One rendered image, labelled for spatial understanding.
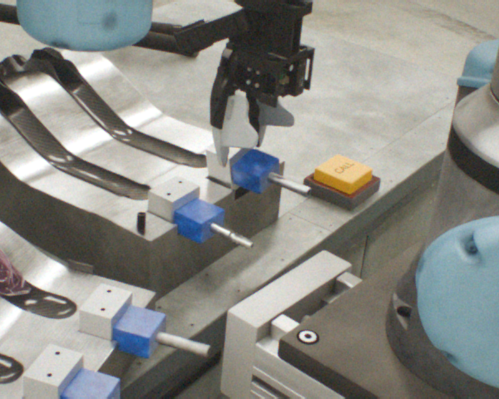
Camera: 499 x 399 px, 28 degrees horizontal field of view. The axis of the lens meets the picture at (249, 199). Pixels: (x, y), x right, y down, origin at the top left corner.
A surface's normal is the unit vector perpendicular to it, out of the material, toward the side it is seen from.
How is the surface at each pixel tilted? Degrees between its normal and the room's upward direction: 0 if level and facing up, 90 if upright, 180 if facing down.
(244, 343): 90
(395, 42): 0
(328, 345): 0
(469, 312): 97
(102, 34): 93
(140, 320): 0
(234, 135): 77
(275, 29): 90
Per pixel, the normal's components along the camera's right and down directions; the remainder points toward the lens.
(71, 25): -0.04, 0.55
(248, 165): -0.05, -0.76
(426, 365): -0.73, 0.30
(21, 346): 0.08, -0.86
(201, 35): -0.55, 0.39
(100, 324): -0.33, 0.46
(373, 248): 0.80, 0.36
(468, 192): -0.88, 0.18
